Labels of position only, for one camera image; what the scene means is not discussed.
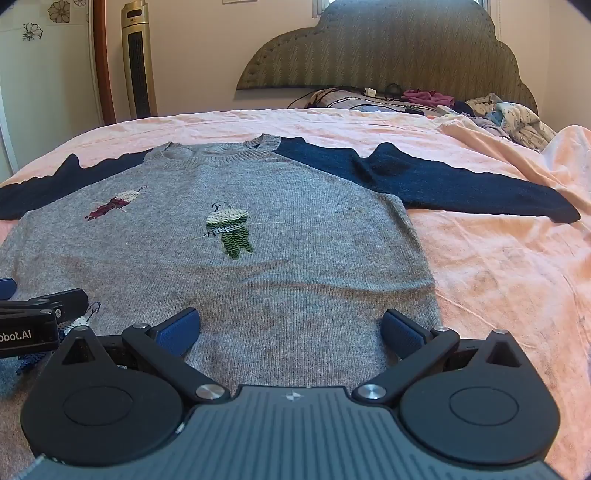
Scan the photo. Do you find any magenta cloth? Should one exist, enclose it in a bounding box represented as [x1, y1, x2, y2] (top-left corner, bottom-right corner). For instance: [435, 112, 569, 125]
[401, 89, 455, 109]

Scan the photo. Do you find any olive padded headboard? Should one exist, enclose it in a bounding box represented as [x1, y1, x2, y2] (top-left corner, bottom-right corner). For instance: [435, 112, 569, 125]
[235, 0, 539, 114]

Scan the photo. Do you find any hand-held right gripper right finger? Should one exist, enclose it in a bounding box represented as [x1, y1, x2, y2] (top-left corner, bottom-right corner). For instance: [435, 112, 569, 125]
[352, 308, 525, 408]

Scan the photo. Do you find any pink bed sheet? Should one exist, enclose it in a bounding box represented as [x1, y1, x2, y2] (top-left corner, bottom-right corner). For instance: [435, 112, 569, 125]
[0, 108, 591, 480]

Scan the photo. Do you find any grey sweater with navy sleeves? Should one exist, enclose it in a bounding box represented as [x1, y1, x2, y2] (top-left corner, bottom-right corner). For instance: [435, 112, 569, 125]
[0, 134, 581, 402]

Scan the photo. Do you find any brown wooden door frame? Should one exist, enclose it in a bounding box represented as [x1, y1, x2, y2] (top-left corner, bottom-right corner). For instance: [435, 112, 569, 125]
[91, 0, 116, 125]

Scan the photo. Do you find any patterned pillow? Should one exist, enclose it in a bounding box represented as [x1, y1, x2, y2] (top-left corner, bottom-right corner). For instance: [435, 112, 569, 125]
[307, 88, 439, 116]

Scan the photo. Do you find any pile of light clothes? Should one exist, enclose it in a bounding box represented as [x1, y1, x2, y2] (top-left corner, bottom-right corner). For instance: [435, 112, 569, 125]
[455, 92, 557, 153]

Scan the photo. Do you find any gold tower heater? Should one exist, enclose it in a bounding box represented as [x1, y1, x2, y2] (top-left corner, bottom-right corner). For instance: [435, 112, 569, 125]
[121, 1, 158, 120]

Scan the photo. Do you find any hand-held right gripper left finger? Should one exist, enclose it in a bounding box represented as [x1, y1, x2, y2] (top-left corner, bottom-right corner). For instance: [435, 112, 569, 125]
[62, 308, 230, 408]

